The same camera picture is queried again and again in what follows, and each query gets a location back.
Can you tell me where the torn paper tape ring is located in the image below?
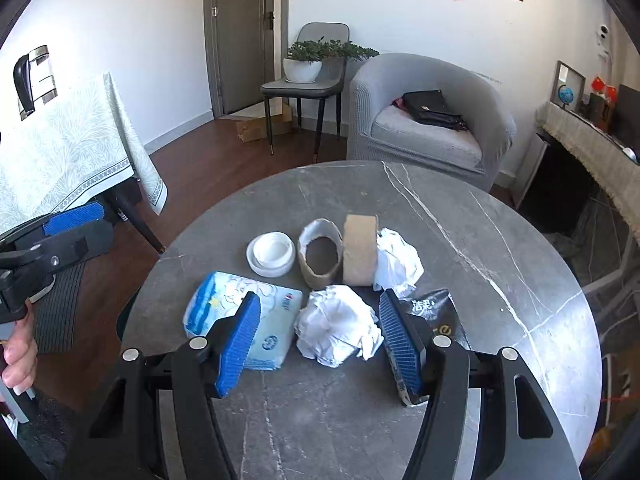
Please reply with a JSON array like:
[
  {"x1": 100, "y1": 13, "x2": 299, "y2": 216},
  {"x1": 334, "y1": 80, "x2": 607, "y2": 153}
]
[{"x1": 297, "y1": 218, "x2": 346, "y2": 291}]

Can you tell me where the flat cardboard box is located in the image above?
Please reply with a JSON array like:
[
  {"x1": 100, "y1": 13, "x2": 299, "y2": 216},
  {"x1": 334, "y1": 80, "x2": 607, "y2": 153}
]
[{"x1": 236, "y1": 102, "x2": 294, "y2": 143}]

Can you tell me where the person's left hand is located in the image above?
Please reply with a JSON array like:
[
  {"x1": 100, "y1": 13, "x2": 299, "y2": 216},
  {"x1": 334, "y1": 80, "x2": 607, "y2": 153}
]
[{"x1": 0, "y1": 305, "x2": 39, "y2": 401}]

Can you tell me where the black table leg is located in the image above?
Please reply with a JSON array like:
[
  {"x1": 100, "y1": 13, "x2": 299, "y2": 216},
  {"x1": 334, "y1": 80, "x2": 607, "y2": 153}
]
[{"x1": 112, "y1": 187, "x2": 167, "y2": 256}]

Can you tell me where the table with patterned cloth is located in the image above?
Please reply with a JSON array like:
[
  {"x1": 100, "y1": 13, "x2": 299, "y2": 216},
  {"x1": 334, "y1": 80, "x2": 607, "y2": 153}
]
[{"x1": 0, "y1": 71, "x2": 167, "y2": 233}]

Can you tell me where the white panel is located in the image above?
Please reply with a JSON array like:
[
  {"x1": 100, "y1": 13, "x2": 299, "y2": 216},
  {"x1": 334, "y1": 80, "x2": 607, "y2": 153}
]
[{"x1": 515, "y1": 132, "x2": 549, "y2": 206}]

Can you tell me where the black bag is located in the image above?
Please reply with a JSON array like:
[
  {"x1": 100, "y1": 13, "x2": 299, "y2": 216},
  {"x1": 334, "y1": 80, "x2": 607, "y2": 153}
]
[{"x1": 402, "y1": 90, "x2": 469, "y2": 132}]

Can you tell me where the grey armchair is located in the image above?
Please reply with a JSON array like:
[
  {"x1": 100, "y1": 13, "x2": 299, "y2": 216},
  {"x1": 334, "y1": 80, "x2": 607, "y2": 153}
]
[{"x1": 347, "y1": 52, "x2": 517, "y2": 193}]

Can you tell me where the dark striped floor mat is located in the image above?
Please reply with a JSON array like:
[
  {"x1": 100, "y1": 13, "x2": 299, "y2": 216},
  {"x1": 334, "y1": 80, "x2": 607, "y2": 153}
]
[{"x1": 32, "y1": 260, "x2": 87, "y2": 356}]

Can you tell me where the grey door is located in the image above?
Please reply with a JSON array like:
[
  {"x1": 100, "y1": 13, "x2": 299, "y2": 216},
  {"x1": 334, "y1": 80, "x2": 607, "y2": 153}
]
[{"x1": 204, "y1": 0, "x2": 290, "y2": 120}]

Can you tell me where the grey picture frame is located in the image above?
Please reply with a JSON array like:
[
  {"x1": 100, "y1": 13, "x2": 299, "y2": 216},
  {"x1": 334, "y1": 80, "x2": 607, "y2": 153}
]
[{"x1": 554, "y1": 60, "x2": 587, "y2": 112}]

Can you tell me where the black plastic packet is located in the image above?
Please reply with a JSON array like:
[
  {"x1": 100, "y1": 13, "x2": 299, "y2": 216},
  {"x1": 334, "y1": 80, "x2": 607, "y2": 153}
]
[{"x1": 407, "y1": 287, "x2": 471, "y2": 351}]

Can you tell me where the beige lace cloth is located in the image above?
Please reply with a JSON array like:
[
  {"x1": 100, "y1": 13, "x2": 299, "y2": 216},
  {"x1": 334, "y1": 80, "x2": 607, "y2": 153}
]
[{"x1": 537, "y1": 101, "x2": 640, "y2": 247}]

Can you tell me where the black silver kettle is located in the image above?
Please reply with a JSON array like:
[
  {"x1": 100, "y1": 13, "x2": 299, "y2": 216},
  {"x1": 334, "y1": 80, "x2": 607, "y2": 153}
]
[{"x1": 14, "y1": 45, "x2": 58, "y2": 121}]

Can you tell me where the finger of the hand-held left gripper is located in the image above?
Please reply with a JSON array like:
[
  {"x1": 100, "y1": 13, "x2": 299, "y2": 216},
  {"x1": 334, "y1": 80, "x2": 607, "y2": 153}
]
[
  {"x1": 12, "y1": 220, "x2": 116, "y2": 286},
  {"x1": 0, "y1": 200, "x2": 110, "y2": 253}
]

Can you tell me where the blue tissue packet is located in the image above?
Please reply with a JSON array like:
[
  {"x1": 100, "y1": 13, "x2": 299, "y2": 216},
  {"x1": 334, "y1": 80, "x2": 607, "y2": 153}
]
[{"x1": 182, "y1": 271, "x2": 303, "y2": 372}]

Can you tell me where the grey dining chair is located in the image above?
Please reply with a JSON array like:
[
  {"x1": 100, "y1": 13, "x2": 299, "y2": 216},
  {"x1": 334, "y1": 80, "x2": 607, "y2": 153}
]
[{"x1": 260, "y1": 22, "x2": 351, "y2": 163}]

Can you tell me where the white security camera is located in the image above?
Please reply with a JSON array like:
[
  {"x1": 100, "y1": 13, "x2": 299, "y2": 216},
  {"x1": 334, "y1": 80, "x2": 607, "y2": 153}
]
[{"x1": 595, "y1": 24, "x2": 614, "y2": 61}]

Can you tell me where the brown tape roll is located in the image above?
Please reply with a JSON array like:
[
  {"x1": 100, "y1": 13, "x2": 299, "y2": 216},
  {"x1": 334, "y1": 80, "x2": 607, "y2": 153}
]
[{"x1": 341, "y1": 214, "x2": 379, "y2": 287}]

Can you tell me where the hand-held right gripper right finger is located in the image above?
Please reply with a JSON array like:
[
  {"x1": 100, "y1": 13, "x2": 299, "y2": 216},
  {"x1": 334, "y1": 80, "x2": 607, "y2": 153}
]
[{"x1": 378, "y1": 289, "x2": 583, "y2": 480}]

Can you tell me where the white round lid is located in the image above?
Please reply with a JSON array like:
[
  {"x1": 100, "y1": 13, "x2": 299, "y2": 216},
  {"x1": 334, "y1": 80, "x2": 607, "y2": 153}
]
[{"x1": 246, "y1": 230, "x2": 297, "y2": 277}]

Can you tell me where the potted plant white pot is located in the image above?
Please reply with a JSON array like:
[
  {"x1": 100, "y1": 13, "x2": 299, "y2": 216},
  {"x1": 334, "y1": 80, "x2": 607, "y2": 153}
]
[{"x1": 283, "y1": 37, "x2": 381, "y2": 84}]

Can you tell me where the white paper ball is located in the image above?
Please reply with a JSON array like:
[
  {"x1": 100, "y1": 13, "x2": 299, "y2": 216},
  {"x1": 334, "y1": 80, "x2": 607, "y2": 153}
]
[
  {"x1": 294, "y1": 285, "x2": 385, "y2": 368},
  {"x1": 372, "y1": 227, "x2": 425, "y2": 298}
]

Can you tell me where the black cabinet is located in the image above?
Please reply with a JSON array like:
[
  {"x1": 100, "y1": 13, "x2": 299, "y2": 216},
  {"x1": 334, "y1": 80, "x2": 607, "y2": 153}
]
[{"x1": 517, "y1": 130, "x2": 601, "y2": 236}]

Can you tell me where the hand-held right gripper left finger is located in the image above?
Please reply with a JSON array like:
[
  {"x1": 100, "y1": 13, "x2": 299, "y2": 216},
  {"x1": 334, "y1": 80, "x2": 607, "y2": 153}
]
[{"x1": 62, "y1": 291, "x2": 263, "y2": 480}]

